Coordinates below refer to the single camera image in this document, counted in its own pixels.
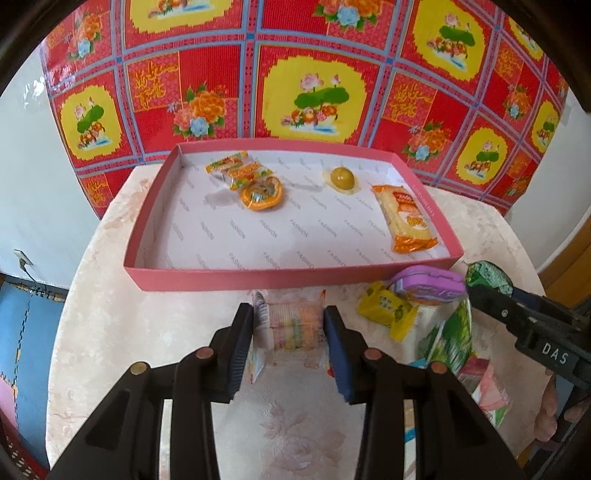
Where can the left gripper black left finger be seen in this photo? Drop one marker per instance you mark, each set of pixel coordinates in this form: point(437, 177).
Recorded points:
point(121, 437)

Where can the orange wrapped candy pack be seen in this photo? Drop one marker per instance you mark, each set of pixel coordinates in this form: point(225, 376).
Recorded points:
point(238, 170)

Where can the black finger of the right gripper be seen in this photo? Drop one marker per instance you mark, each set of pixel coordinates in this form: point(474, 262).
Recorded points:
point(517, 311)

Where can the light green snack packet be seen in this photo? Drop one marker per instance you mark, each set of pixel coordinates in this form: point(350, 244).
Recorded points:
point(450, 342)

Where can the pink drink pouch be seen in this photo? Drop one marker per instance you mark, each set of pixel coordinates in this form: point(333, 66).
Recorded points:
point(479, 378)

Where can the dark green snack packet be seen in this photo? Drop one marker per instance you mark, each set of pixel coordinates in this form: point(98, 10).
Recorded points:
point(487, 274)

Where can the clear pastel candy pack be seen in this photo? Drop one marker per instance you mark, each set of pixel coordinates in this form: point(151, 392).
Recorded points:
point(287, 333)

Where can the blue foam floor mat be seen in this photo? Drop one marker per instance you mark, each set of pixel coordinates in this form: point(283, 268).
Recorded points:
point(29, 320)

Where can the red floral wall covering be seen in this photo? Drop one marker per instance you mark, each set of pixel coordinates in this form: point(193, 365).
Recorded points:
point(458, 89)

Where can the wall socket with cable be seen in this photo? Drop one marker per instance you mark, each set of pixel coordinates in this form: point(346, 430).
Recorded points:
point(24, 263)

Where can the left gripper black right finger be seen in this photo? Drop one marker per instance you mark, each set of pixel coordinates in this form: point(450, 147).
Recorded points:
point(454, 438)

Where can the orange cracker packet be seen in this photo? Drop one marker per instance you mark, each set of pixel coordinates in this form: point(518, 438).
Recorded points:
point(408, 226)

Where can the pink shallow cardboard box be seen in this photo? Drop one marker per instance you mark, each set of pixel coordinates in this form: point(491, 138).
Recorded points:
point(193, 233)

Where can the purple mint tin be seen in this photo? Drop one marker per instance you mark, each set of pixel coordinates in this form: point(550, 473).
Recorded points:
point(429, 285)

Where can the yellow candy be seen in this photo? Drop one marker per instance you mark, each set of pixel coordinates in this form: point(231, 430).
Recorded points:
point(380, 305)

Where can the round orange jelly cup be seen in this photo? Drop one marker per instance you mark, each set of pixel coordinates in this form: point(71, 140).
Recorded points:
point(262, 194)

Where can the yellow-green egg yolk pastry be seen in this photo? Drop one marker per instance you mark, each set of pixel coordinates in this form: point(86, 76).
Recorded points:
point(342, 180)

